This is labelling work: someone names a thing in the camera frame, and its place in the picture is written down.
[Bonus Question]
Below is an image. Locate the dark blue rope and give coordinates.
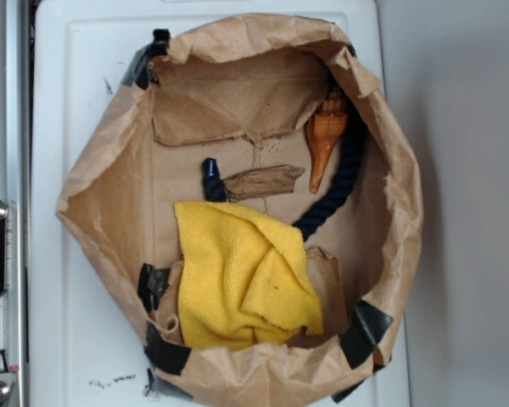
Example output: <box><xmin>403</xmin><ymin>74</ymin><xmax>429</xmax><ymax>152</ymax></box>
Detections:
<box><xmin>201</xmin><ymin>70</ymin><xmax>367</xmax><ymax>239</ymax></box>

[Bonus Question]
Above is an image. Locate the brown driftwood piece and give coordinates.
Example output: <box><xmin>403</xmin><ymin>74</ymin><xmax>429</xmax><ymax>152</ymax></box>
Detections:
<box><xmin>223</xmin><ymin>164</ymin><xmax>305</xmax><ymax>202</ymax></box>

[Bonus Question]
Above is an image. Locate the yellow microfiber cloth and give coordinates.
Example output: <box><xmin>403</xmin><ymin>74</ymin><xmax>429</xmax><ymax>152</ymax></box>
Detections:
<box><xmin>174</xmin><ymin>202</ymin><xmax>324</xmax><ymax>351</ymax></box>

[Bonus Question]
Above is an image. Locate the orange conch seashell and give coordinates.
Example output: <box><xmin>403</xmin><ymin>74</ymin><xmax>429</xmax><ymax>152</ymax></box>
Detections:
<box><xmin>305</xmin><ymin>87</ymin><xmax>349</xmax><ymax>193</ymax></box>

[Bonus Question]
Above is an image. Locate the brown paper bag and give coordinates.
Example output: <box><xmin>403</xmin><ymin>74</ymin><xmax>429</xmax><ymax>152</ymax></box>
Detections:
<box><xmin>57</xmin><ymin>14</ymin><xmax>423</xmax><ymax>406</ymax></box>

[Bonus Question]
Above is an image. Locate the white plastic tray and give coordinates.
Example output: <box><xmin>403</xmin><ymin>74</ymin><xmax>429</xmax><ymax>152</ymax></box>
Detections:
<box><xmin>26</xmin><ymin>0</ymin><xmax>411</xmax><ymax>407</ymax></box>

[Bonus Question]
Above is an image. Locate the aluminium frame rail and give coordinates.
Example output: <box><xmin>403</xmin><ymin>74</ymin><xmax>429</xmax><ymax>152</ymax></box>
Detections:
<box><xmin>0</xmin><ymin>1</ymin><xmax>31</xmax><ymax>406</ymax></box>

